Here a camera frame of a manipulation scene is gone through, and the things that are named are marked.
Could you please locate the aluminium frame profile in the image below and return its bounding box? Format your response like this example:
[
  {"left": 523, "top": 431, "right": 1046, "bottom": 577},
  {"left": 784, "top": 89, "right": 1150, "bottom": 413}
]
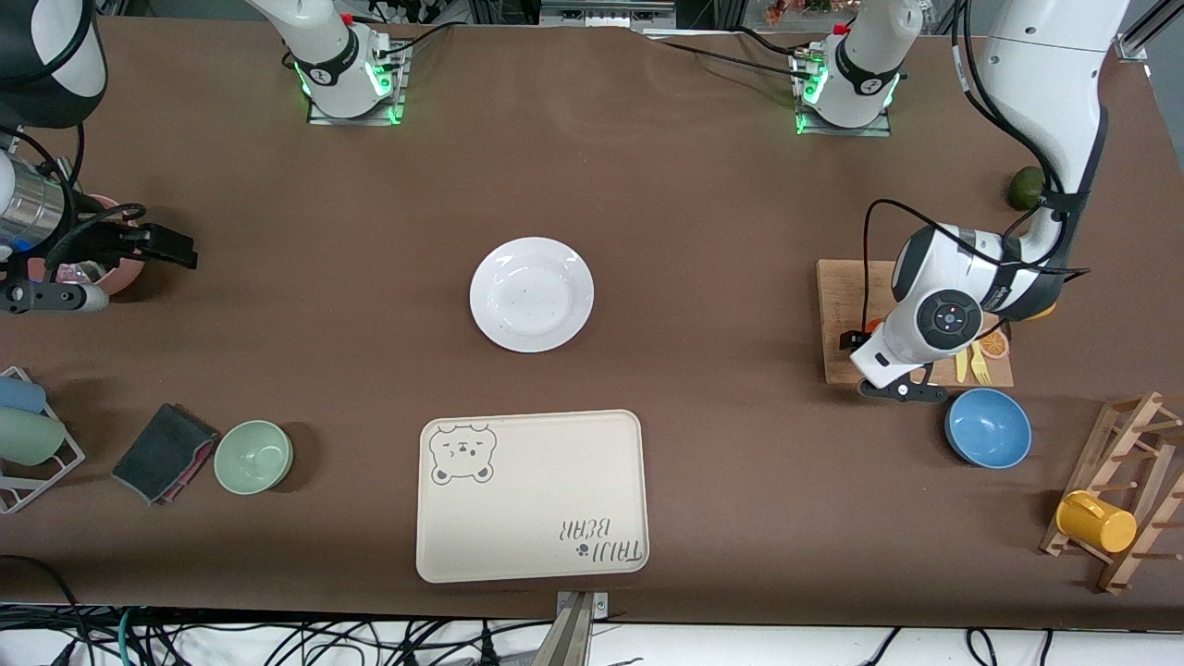
[{"left": 1116, "top": 0, "right": 1184, "bottom": 62}]

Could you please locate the pale green cup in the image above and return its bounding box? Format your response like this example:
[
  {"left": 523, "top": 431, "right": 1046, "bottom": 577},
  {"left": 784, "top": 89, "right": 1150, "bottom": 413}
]
[{"left": 0, "top": 407, "right": 68, "bottom": 467}]

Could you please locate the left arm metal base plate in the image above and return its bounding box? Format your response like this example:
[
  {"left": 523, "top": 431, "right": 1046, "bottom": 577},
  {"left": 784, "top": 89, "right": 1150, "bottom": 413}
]
[{"left": 795, "top": 51, "right": 894, "bottom": 138}]

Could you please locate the green avocado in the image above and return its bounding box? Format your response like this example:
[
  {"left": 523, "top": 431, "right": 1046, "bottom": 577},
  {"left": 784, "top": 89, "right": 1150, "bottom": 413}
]
[{"left": 1007, "top": 166, "right": 1047, "bottom": 212}]

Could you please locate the blue bowl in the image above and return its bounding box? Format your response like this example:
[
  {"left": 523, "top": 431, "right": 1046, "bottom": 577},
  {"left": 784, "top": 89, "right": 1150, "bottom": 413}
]
[{"left": 944, "top": 388, "right": 1033, "bottom": 470}]

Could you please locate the blue cup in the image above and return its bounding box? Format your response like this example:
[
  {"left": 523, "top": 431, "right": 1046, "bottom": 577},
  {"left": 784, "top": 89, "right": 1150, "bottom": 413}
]
[{"left": 0, "top": 376, "right": 47, "bottom": 415}]

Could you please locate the black left base cable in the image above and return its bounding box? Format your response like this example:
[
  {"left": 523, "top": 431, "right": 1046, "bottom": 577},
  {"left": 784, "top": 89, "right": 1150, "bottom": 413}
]
[{"left": 643, "top": 28, "right": 815, "bottom": 84}]

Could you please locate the grey metal box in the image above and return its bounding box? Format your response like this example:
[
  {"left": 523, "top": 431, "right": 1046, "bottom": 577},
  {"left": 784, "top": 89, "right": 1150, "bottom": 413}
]
[{"left": 539, "top": 0, "right": 676, "bottom": 29}]

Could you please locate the pink bowl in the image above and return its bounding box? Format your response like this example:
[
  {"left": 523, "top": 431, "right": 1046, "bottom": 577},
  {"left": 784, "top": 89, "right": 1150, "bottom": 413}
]
[{"left": 26, "top": 192, "right": 147, "bottom": 299}]

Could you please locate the white round plate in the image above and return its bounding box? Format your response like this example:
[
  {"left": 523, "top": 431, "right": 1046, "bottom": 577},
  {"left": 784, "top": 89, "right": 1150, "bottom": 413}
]
[{"left": 469, "top": 237, "right": 596, "bottom": 354}]

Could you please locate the metal table edge bracket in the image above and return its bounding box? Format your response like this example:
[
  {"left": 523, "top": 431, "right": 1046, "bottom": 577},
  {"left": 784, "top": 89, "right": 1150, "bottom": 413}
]
[{"left": 544, "top": 590, "right": 610, "bottom": 666}]

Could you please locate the wooden cutting board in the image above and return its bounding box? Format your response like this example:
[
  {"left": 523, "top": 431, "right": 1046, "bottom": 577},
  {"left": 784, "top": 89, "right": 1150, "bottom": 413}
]
[{"left": 816, "top": 260, "right": 1015, "bottom": 388}]

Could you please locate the dark grey folded cloth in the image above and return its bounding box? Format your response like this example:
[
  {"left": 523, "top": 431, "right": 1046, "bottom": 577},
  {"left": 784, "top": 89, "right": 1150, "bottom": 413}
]
[{"left": 111, "top": 402, "right": 221, "bottom": 506}]

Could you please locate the black base cable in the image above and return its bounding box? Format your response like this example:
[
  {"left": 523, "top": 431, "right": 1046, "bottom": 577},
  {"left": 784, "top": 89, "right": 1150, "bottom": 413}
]
[
  {"left": 375, "top": 23, "right": 454, "bottom": 66},
  {"left": 643, "top": 28, "right": 815, "bottom": 84}
]

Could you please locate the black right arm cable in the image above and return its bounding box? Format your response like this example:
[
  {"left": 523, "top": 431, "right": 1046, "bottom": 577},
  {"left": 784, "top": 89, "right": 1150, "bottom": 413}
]
[{"left": 0, "top": 120, "right": 144, "bottom": 278}]

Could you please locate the black right base cable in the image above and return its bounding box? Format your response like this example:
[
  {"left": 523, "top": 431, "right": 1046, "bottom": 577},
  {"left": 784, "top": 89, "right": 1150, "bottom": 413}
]
[{"left": 375, "top": 23, "right": 454, "bottom": 66}]

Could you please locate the yellow mug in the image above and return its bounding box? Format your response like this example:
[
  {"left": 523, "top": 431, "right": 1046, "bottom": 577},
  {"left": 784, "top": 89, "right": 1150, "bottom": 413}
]
[{"left": 1055, "top": 490, "right": 1138, "bottom": 554}]

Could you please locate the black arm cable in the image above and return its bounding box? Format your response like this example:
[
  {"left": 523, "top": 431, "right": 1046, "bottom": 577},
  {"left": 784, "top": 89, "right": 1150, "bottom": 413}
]
[
  {"left": 0, "top": 120, "right": 144, "bottom": 278},
  {"left": 862, "top": 0, "right": 1092, "bottom": 334}
]

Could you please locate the wooden cup rack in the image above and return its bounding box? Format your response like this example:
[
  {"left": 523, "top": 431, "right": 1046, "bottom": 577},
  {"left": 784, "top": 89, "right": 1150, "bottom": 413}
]
[{"left": 1040, "top": 391, "right": 1184, "bottom": 595}]

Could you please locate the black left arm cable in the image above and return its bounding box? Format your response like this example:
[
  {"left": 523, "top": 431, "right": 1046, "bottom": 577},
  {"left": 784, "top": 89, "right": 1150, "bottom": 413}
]
[{"left": 862, "top": 0, "right": 1092, "bottom": 334}]

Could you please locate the pale green bowl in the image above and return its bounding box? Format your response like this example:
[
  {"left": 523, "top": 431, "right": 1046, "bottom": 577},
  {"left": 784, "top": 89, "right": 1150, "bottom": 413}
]
[{"left": 214, "top": 420, "right": 294, "bottom": 496}]

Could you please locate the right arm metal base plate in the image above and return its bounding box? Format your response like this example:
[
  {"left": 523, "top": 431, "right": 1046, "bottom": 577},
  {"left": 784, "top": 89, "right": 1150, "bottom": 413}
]
[{"left": 307, "top": 42, "right": 408, "bottom": 127}]

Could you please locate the white wire rack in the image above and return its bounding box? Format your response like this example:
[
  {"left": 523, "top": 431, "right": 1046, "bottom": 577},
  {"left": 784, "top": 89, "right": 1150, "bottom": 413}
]
[{"left": 0, "top": 366, "right": 87, "bottom": 515}]

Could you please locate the beige bear print tray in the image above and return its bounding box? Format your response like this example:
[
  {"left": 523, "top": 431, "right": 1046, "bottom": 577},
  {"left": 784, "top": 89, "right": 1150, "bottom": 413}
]
[{"left": 415, "top": 409, "right": 650, "bottom": 585}]

